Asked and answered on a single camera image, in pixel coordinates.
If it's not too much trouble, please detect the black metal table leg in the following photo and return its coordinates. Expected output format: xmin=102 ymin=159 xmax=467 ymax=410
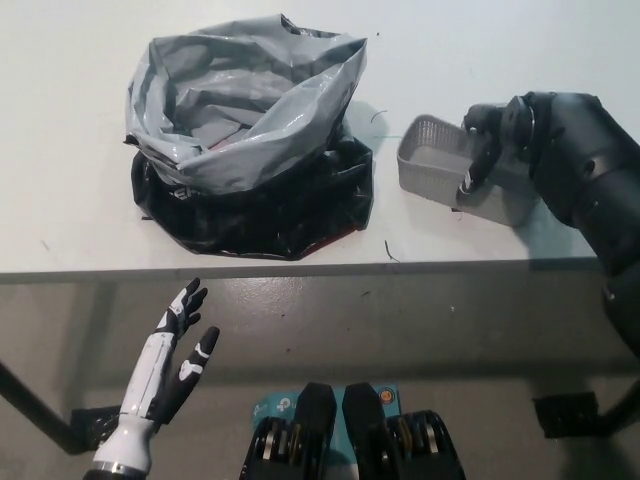
xmin=598 ymin=359 xmax=640 ymax=425
xmin=0 ymin=357 xmax=86 ymax=456

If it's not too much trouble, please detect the small grey rectangular basket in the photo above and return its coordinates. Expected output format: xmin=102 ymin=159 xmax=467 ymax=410
xmin=397 ymin=114 xmax=541 ymax=227

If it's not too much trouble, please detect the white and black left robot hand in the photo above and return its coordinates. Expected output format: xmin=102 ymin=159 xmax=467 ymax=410
xmin=92 ymin=277 xmax=221 ymax=469

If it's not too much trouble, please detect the grey and black plastic bag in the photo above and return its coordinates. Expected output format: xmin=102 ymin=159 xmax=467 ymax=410
xmin=123 ymin=13 xmax=374 ymax=261

